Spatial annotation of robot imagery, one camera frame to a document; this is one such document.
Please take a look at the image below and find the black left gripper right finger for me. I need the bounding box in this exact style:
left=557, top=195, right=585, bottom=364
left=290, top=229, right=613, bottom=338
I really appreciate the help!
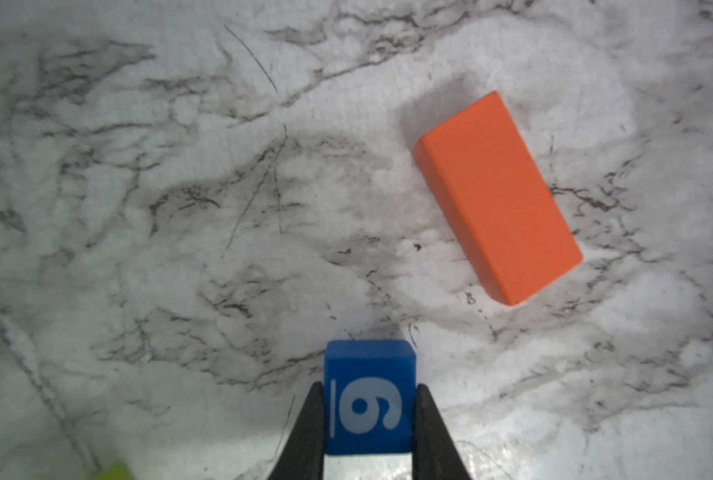
left=412, top=384, right=471, bottom=480

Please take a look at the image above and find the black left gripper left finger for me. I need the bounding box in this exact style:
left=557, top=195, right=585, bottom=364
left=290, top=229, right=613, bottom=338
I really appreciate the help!
left=268, top=382, right=326, bottom=480

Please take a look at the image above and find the blue number six cube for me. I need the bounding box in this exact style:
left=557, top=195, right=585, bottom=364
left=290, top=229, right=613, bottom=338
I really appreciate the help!
left=324, top=340, right=416, bottom=456

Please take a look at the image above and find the lime green wood cube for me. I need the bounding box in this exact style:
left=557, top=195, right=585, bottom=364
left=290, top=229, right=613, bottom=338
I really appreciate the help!
left=92, top=461, right=134, bottom=480

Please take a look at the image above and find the orange wood block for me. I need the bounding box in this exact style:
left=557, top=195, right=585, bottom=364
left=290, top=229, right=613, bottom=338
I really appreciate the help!
left=412, top=92, right=583, bottom=306

